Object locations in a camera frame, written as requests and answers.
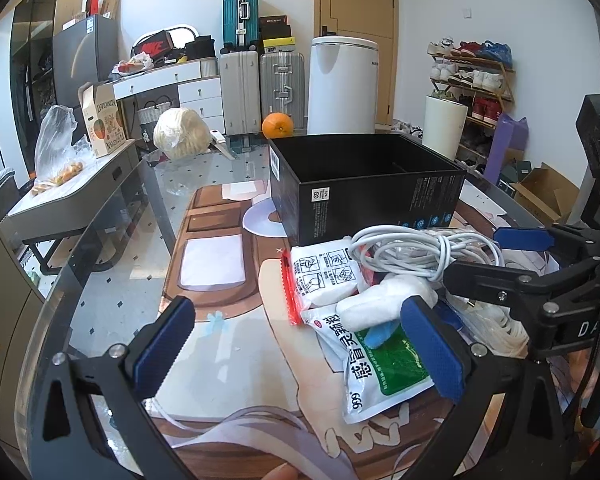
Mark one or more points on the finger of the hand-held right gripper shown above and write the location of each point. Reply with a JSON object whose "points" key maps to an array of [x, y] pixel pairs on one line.
{"points": [[522, 238], [485, 274]]}

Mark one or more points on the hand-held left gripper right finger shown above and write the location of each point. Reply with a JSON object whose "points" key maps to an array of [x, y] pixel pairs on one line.
{"points": [[432, 352]]}

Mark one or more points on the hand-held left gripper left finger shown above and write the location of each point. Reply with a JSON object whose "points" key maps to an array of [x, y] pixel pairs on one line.
{"points": [[165, 347]]}

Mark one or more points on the green and white medicine packet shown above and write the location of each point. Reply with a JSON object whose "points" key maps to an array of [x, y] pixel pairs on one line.
{"points": [[380, 375]]}

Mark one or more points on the white plush toy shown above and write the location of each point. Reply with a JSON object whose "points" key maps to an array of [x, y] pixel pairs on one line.
{"points": [[375, 302]]}

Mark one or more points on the white packet with red zip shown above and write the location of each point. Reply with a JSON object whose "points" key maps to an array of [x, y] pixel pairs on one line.
{"points": [[320, 275]]}

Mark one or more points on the black cardboard box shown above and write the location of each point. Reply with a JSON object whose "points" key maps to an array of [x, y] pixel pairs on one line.
{"points": [[370, 200]]}

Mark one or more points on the open brown cardboard box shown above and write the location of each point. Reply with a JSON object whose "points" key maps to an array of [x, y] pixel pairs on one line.
{"points": [[550, 195]]}

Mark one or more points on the blue tape piece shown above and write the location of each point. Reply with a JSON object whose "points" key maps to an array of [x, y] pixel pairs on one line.
{"points": [[217, 321]]}

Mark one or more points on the printed table mat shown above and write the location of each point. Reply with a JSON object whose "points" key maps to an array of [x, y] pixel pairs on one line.
{"points": [[240, 360]]}

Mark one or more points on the purple bag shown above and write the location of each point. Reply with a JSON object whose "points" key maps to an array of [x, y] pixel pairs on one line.
{"points": [[507, 140]]}

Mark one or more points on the wooden shoe rack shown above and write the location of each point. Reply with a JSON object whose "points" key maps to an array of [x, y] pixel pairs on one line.
{"points": [[495, 95]]}

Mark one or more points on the small white cylindrical bin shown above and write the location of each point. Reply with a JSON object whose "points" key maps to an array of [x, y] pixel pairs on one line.
{"points": [[445, 125]]}

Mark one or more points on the row of shoes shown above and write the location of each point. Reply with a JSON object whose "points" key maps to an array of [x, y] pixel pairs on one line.
{"points": [[480, 52]]}

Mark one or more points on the beige cabinet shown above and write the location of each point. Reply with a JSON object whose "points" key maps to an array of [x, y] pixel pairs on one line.
{"points": [[10, 310]]}

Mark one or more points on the grey side table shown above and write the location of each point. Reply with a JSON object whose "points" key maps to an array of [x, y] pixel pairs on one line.
{"points": [[80, 200]]}

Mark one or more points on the white handheld device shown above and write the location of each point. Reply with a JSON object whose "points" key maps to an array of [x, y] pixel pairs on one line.
{"points": [[222, 142]]}

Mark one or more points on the white wrapped round bundle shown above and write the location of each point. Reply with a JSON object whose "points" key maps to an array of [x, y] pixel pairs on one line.
{"points": [[180, 132]]}

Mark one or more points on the clear plastic bag of fruit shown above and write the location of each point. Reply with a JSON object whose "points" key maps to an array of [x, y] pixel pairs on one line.
{"points": [[55, 145]]}

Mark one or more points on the woven basket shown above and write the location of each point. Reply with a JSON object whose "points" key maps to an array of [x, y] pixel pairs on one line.
{"points": [[152, 115]]}

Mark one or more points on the printed cardboard fruit box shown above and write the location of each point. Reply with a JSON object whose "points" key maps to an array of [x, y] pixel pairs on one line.
{"points": [[105, 120]]}

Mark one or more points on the large white trash can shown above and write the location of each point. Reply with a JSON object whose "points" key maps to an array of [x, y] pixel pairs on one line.
{"points": [[342, 85]]}

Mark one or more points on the orange fruit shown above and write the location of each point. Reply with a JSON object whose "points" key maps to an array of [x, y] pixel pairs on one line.
{"points": [[277, 125]]}

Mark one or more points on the white desk with drawers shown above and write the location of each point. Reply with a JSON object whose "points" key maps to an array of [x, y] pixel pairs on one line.
{"points": [[195, 92]]}

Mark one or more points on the white suitcase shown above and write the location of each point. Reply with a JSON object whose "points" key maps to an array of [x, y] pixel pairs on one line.
{"points": [[238, 92]]}

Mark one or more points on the silver suitcase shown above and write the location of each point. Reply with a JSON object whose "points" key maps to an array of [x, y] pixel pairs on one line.
{"points": [[281, 87]]}

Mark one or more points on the wooden door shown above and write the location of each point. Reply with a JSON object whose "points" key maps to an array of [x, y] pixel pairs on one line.
{"points": [[360, 0]]}

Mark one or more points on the white bag of fruit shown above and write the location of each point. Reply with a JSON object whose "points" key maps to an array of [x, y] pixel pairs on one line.
{"points": [[132, 66]]}

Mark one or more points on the black bag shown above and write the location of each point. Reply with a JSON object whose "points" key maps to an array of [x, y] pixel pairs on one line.
{"points": [[200, 47]]}

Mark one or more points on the red and black shoe box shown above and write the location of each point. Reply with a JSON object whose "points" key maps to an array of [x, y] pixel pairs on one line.
{"points": [[152, 45]]}

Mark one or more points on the yellow and black box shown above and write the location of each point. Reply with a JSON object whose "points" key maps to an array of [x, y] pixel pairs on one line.
{"points": [[279, 45]]}

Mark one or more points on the grey refrigerator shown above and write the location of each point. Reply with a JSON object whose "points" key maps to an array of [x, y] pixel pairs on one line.
{"points": [[85, 50]]}

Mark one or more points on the black flat box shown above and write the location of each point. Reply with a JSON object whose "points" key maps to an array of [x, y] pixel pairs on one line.
{"points": [[274, 26]]}

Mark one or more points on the dark wardrobe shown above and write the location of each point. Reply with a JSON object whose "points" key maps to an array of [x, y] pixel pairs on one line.
{"points": [[35, 35]]}

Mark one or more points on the teal suitcase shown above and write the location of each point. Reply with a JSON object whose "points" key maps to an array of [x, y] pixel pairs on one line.
{"points": [[240, 15]]}

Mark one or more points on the tall brown cardboard box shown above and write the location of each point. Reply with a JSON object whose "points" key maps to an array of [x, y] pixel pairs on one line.
{"points": [[111, 4]]}

